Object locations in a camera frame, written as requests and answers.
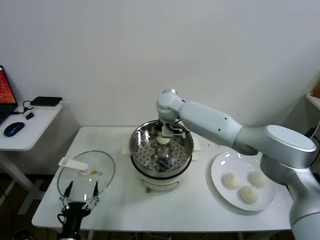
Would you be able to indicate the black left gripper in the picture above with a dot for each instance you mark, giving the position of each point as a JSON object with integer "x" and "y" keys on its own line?
{"x": 75, "y": 212}

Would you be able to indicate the white steamed baozi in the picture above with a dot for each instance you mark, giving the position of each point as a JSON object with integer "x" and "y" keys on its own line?
{"x": 231, "y": 181}
{"x": 248, "y": 195}
{"x": 258, "y": 179}
{"x": 162, "y": 141}

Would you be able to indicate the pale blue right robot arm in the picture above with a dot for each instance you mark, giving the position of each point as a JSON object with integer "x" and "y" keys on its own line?
{"x": 212, "y": 122}

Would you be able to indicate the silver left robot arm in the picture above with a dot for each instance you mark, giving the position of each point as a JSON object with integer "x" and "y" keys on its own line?
{"x": 67, "y": 236}

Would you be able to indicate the perforated steel steamer basket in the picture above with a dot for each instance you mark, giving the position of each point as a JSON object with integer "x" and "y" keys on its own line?
{"x": 140, "y": 150}

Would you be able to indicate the steel steamer pot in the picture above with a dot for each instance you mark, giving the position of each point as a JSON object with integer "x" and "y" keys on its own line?
{"x": 160, "y": 183}

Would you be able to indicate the white side desk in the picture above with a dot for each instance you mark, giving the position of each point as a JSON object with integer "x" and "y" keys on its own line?
{"x": 37, "y": 130}

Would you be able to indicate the blue computer mouse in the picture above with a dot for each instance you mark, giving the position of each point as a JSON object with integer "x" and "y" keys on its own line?
{"x": 14, "y": 128}

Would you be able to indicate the flat black box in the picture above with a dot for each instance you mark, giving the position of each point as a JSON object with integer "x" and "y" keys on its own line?
{"x": 46, "y": 101}

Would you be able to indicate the laptop screen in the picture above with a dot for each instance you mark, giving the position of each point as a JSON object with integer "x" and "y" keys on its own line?
{"x": 6, "y": 95}

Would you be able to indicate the white round plate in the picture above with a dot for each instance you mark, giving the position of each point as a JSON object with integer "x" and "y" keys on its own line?
{"x": 225, "y": 197}

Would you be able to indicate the white shelf board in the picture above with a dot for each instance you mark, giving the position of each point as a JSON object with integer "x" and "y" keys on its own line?
{"x": 313, "y": 101}

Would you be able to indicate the orange object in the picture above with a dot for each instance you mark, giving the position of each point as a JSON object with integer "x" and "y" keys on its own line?
{"x": 317, "y": 91}

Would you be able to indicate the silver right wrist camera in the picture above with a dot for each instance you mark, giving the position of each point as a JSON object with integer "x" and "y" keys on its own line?
{"x": 166, "y": 130}

